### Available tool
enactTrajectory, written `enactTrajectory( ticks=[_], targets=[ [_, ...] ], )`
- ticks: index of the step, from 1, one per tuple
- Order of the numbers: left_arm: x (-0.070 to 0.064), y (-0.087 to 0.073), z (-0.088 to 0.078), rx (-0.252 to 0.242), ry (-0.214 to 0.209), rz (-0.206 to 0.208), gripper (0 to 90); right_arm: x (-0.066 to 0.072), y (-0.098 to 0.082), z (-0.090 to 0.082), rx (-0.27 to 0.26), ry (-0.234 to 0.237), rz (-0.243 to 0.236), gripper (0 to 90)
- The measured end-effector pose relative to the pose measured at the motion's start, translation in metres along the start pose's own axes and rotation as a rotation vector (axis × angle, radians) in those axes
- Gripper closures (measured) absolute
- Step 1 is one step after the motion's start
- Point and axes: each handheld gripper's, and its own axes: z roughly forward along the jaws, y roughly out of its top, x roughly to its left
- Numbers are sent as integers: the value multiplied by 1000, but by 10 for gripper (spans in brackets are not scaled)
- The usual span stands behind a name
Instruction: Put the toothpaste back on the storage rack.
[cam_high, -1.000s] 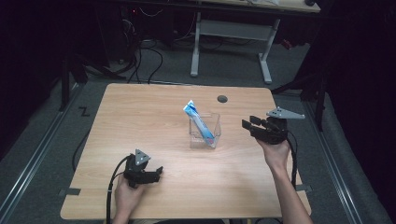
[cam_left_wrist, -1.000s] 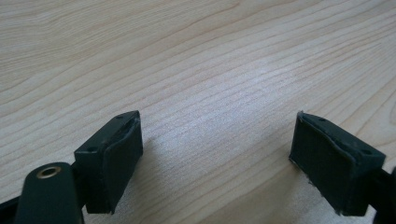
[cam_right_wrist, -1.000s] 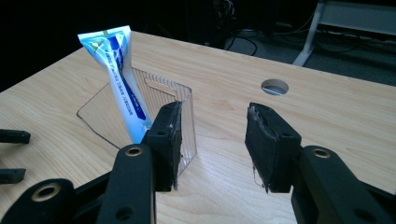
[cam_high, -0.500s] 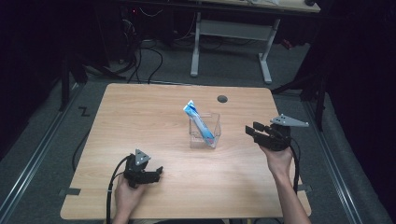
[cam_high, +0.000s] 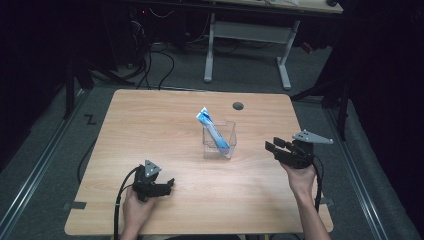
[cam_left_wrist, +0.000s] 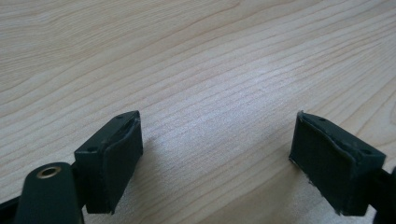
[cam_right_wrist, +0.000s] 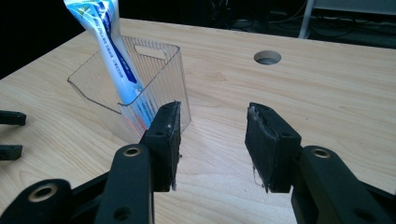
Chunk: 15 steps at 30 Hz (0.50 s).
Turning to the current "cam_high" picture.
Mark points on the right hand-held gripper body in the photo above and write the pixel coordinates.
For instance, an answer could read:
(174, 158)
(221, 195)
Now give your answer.
(301, 153)

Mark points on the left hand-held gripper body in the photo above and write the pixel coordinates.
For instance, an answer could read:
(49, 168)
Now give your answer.
(144, 188)

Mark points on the clear plastic container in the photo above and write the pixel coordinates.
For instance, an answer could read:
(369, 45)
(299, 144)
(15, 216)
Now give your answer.
(220, 143)

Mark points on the blue toothpaste tube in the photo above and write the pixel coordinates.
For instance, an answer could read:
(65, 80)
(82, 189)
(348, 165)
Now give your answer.
(213, 131)

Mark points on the person's left hand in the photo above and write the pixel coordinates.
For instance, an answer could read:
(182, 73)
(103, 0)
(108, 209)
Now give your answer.
(136, 212)

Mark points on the person's right hand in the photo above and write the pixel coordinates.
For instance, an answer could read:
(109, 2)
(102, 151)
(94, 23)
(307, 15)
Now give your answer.
(301, 180)

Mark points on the black metal stand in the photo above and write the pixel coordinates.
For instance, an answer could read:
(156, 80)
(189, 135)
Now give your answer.
(343, 106)
(70, 86)

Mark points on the dark computer tower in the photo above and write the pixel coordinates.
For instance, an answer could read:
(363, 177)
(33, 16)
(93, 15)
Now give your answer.
(133, 33)

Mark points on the metal floor rail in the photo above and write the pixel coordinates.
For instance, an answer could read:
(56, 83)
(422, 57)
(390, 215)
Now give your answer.
(36, 166)
(358, 180)

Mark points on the desk with white metal frame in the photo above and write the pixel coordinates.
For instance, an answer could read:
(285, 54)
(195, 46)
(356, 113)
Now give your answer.
(250, 31)

